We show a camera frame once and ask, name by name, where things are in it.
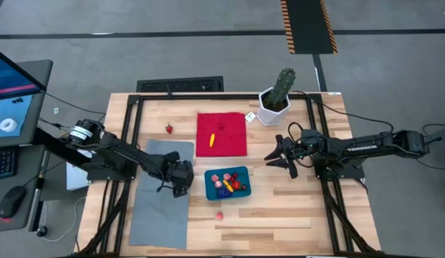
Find black computer mouse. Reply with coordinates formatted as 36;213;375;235
0;185;27;220

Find grey cloth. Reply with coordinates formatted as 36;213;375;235
128;138;195;251

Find black keyboard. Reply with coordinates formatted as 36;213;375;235
0;146;18;181

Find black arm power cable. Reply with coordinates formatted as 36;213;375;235
290;91;394;133

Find white box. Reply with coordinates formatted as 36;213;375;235
66;148;92;191

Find red cloth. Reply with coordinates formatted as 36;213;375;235
195;112;248;158

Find grey metal stand base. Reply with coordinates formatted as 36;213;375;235
418;125;445;148

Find black aluminium table frame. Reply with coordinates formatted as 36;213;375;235
75;92;386;258

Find black floor cable cover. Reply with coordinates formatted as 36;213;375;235
312;53;328;92

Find black floor cable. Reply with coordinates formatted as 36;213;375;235
411;123;445;170

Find black mat orange striped edges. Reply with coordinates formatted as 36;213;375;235
279;0;339;55

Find black monitor stand bar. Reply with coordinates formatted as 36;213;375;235
34;127;90;169

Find grey computer desk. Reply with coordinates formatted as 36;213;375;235
0;59;54;233

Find teal plastic tupperware container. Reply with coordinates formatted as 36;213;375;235
204;166;252;201

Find black floor grate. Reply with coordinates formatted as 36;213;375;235
135;75;225;93

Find black stand pole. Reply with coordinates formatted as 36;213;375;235
28;150;53;238

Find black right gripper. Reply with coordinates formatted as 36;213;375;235
264;134;305;179

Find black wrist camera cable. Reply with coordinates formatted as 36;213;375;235
287;121;316;169

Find white cable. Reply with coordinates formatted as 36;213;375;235
42;195;87;243

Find white hexagonal plant pot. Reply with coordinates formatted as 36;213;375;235
256;87;292;127

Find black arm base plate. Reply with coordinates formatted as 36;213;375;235
86;157;139;181
312;150;366;180

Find green cactus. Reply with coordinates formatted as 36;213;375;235
267;67;297;107

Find black monitor cable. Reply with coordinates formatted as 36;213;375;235
42;91;107;130

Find computer monitor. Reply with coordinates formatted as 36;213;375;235
0;46;48;148

